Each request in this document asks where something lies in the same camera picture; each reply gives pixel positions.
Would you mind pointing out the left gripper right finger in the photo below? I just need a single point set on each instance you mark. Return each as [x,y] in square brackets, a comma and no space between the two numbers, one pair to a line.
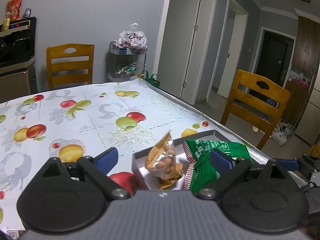
[259,198]

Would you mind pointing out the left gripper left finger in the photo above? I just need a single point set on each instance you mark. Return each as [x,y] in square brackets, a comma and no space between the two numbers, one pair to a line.
[69,196]

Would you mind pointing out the white refrigerator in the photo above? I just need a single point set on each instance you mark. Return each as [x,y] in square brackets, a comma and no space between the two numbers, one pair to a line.
[309,127]

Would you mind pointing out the pile of slippers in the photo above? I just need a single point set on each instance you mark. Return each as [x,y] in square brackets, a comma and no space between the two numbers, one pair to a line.
[281,131]

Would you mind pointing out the green snack bag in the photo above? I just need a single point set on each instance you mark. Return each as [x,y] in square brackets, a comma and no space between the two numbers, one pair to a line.
[212,159]

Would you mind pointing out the white shallow tray box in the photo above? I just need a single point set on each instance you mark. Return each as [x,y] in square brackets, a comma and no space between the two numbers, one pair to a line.
[148,181]

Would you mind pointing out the fruit pattern tablecloth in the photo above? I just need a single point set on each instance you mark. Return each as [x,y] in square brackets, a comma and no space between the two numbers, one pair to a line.
[87,120]

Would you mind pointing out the wooden chair near door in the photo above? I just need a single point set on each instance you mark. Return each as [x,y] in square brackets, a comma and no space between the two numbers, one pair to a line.
[263,86]

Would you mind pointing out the clear peanut snack bag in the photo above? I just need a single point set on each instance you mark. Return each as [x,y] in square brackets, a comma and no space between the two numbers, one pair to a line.
[161,162]

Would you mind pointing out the brown wooden cabinet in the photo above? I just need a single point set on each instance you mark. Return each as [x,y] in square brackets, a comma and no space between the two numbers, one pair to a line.
[303,69]

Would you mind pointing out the dark entrance door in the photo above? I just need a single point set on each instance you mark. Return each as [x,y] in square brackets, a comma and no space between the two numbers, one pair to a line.
[274,57]

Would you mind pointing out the black water dispenser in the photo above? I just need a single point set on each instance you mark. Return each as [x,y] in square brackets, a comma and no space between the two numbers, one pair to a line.
[18,74]

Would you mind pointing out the green tote bag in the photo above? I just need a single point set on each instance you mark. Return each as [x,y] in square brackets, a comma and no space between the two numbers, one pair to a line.
[152,79]

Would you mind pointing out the white Dove candy bag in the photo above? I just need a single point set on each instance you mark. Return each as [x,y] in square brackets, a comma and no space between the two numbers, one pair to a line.
[132,38]

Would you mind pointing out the white door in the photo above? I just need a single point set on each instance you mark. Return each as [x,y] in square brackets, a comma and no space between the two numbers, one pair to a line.
[176,47]

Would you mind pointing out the red snack bag on dispenser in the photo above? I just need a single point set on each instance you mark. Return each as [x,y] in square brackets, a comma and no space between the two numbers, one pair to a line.
[13,9]

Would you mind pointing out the wooden chair by wall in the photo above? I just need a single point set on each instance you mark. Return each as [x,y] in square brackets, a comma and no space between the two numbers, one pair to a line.
[70,63]

